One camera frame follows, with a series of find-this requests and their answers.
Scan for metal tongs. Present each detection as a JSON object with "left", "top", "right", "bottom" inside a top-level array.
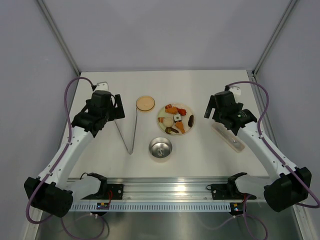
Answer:
[{"left": 114, "top": 107, "right": 138, "bottom": 155}]

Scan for white steamed bun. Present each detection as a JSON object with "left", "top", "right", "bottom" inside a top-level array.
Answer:
[{"left": 162, "top": 117, "right": 174, "bottom": 128}]

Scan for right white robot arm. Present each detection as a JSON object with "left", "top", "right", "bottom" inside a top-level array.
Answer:
[{"left": 204, "top": 90, "right": 312, "bottom": 212}]

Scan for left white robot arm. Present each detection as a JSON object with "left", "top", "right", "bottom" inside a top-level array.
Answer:
[{"left": 24, "top": 90, "right": 125, "bottom": 218}]

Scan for steel lunch box bowl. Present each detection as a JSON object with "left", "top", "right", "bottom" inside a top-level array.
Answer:
[{"left": 148, "top": 137, "right": 173, "bottom": 163}]

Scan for dark sea cucumber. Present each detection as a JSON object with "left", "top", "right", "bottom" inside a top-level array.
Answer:
[{"left": 188, "top": 114, "right": 195, "bottom": 128}]

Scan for clear cutlery case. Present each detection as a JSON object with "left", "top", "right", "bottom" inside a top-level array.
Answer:
[{"left": 211, "top": 122, "right": 245, "bottom": 153}]

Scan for beige round lid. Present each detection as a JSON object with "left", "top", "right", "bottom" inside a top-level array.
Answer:
[{"left": 136, "top": 95, "right": 156, "bottom": 112}]

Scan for red lobster piece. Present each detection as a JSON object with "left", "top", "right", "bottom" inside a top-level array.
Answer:
[{"left": 176, "top": 107, "right": 187, "bottom": 116}]

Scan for metal spoon in case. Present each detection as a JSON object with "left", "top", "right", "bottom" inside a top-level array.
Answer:
[{"left": 216, "top": 127, "right": 241, "bottom": 146}]

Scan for sushi roll piece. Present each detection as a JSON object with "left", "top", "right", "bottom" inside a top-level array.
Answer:
[{"left": 173, "top": 114, "right": 182, "bottom": 123}]

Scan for orange fried shrimp lower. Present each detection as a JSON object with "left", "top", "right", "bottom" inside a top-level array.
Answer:
[{"left": 175, "top": 121, "right": 185, "bottom": 134}]

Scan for orange fried piece upper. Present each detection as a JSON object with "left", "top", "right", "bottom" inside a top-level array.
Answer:
[{"left": 165, "top": 106, "right": 179, "bottom": 115}]

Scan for cream round plate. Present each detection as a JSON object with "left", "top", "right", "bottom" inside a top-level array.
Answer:
[{"left": 156, "top": 103, "right": 196, "bottom": 136}]

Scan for dark brown shrimp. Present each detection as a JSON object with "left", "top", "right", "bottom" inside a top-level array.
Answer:
[{"left": 165, "top": 127, "right": 180, "bottom": 135}]

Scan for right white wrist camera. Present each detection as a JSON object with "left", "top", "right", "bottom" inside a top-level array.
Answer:
[{"left": 224, "top": 85, "right": 242, "bottom": 99}]

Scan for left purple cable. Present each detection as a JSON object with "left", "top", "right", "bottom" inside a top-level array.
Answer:
[{"left": 25, "top": 76, "right": 111, "bottom": 237}]

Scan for purple cable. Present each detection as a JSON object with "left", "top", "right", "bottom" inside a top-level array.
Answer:
[
  {"left": 194, "top": 81, "right": 320, "bottom": 240},
  {"left": 25, "top": 76, "right": 111, "bottom": 237}
]

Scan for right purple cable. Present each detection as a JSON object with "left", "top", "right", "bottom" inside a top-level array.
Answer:
[{"left": 194, "top": 81, "right": 320, "bottom": 240}]

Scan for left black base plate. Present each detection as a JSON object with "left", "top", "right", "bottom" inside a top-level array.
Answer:
[{"left": 82, "top": 183, "right": 124, "bottom": 200}]

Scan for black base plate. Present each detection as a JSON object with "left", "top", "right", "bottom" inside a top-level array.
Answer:
[
  {"left": 82, "top": 183, "right": 124, "bottom": 200},
  {"left": 206, "top": 183, "right": 247, "bottom": 200}
]

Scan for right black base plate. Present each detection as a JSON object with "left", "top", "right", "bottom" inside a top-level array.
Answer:
[{"left": 206, "top": 183, "right": 247, "bottom": 200}]

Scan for aluminium mounting rail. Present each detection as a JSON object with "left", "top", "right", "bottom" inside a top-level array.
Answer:
[{"left": 67, "top": 176, "right": 266, "bottom": 201}]

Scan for white slotted cable duct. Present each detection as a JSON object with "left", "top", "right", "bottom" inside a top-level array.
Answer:
[{"left": 70, "top": 202, "right": 231, "bottom": 213}]

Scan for left aluminium frame post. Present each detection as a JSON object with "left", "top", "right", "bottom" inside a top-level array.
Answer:
[{"left": 35, "top": 0, "right": 81, "bottom": 76}]

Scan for aluminium frame post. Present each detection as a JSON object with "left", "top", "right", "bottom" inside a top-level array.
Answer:
[
  {"left": 252, "top": 0, "right": 300, "bottom": 77},
  {"left": 35, "top": 0, "right": 81, "bottom": 76}
]

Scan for right aluminium frame post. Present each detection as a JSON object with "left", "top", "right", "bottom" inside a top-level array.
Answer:
[{"left": 252, "top": 0, "right": 300, "bottom": 77}]

